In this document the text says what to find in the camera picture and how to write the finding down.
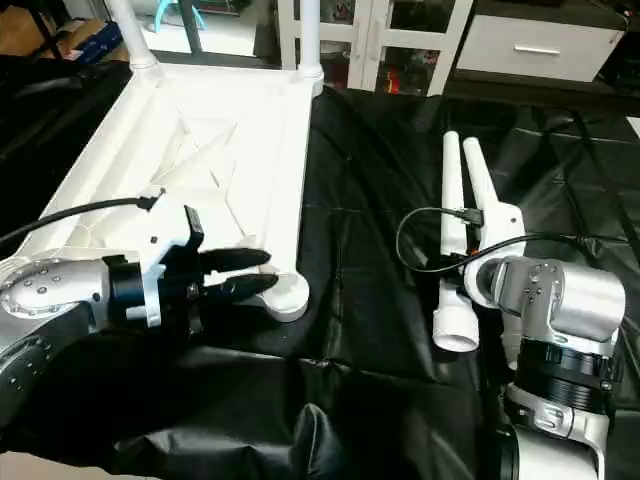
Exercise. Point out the white plastic table leg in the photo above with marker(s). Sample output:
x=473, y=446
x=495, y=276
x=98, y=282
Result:
x=475, y=175
x=455, y=260
x=310, y=40
x=135, y=35

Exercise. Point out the black mat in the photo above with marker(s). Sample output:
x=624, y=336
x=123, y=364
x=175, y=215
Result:
x=400, y=300

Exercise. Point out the white glass door cabinet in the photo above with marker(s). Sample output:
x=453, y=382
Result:
x=390, y=40

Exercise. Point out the white plastic table top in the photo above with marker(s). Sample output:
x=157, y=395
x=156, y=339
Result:
x=230, y=150

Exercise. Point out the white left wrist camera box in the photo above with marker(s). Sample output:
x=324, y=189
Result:
x=165, y=255

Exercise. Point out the white drawer unit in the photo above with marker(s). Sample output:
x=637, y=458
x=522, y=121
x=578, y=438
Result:
x=540, y=45

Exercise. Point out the blue box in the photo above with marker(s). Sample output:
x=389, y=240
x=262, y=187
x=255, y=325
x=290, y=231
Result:
x=95, y=38

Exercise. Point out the light blue plastic hanger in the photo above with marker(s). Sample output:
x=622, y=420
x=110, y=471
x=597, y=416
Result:
x=170, y=10

